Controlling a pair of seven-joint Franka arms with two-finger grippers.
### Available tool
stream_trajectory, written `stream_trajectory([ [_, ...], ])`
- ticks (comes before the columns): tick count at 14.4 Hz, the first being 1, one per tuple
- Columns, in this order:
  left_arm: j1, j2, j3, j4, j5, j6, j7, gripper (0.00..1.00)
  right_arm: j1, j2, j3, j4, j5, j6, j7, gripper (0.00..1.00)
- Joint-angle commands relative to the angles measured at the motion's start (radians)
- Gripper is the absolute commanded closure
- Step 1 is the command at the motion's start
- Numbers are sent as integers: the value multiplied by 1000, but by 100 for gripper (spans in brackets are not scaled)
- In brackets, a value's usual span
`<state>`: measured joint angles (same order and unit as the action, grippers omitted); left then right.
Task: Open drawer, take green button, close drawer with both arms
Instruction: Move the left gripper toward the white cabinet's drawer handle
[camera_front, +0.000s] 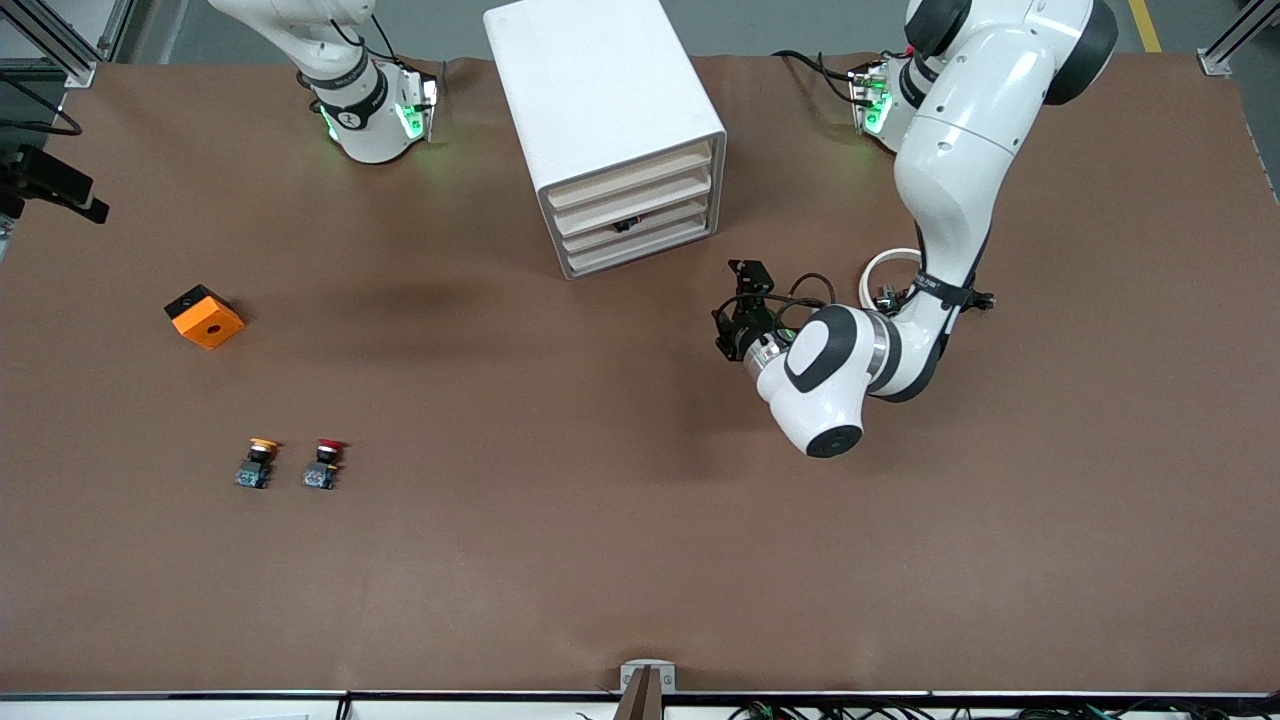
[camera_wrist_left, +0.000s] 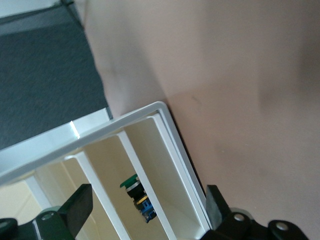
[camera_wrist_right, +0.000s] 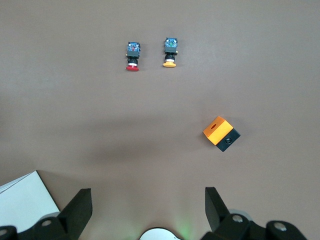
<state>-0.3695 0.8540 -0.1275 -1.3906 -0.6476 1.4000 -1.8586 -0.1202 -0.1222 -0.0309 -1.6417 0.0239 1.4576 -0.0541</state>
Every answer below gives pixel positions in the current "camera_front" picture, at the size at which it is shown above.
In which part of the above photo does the white plastic bin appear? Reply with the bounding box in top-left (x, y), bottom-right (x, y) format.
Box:
top-left (560, 193), bottom-right (719, 257)

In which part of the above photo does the aluminium frame profile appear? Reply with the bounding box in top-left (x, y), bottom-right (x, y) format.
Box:
top-left (1200, 0), bottom-right (1280, 76)
top-left (0, 0), bottom-right (136, 89)

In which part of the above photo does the brown paper table cover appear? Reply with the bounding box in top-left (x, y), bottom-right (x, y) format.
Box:
top-left (0, 52), bottom-right (1280, 694)

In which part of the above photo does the red push button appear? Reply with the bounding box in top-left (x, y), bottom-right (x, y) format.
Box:
top-left (303, 437), bottom-right (348, 492)

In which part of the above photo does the silver base connector block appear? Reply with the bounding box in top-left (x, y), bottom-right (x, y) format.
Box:
top-left (850, 62), bottom-right (893, 136)
top-left (405, 72), bottom-right (439, 143)

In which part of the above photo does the grey metal table bracket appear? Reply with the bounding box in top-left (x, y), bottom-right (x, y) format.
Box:
top-left (619, 659), bottom-right (678, 694)

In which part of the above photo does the black base power cable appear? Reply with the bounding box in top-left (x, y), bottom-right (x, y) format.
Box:
top-left (775, 48), bottom-right (861, 101)

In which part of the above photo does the yellow push button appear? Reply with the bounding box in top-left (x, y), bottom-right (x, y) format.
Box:
top-left (234, 437), bottom-right (283, 491)

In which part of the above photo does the white curved plastic piece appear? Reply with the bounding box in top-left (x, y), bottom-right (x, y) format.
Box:
top-left (860, 248), bottom-right (926, 311)

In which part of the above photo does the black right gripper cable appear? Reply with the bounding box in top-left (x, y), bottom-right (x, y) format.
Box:
top-left (0, 75), bottom-right (81, 137)

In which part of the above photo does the orange box with hole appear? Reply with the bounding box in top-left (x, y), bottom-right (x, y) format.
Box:
top-left (164, 284), bottom-right (246, 351)

